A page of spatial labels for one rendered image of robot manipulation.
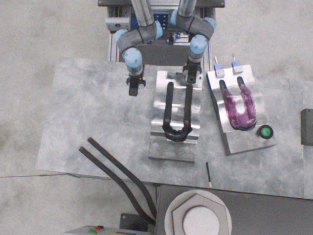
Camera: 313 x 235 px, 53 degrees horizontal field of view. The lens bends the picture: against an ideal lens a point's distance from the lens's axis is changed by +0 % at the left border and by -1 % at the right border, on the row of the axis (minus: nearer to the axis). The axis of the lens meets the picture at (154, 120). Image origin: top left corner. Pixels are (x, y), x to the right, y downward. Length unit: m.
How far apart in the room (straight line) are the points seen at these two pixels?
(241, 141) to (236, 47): 1.41
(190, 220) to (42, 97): 2.48
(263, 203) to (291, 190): 1.33
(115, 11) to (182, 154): 0.92
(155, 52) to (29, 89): 1.15
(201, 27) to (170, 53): 1.10
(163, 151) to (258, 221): 1.19
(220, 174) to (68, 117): 0.93
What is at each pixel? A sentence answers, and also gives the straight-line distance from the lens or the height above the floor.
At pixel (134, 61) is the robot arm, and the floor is 1.30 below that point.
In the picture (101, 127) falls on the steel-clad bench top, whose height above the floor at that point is 0.80.
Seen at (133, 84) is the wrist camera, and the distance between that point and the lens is 1.58.
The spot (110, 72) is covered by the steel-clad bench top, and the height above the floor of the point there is 0.80.
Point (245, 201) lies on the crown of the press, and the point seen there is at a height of 2.01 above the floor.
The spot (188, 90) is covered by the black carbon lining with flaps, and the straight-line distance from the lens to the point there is 1.80.
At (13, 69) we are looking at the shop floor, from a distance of 3.09.
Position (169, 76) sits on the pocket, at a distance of 1.85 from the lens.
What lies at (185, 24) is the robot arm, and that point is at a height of 1.23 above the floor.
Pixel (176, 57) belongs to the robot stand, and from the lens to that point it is 2.63.
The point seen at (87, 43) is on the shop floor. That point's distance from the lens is 2.99.
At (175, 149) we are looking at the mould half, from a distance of 1.73.
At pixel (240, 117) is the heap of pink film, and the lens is 1.80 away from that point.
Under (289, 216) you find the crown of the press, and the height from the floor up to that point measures 2.01.
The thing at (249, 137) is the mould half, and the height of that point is 0.91.
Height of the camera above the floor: 2.56
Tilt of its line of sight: 75 degrees down
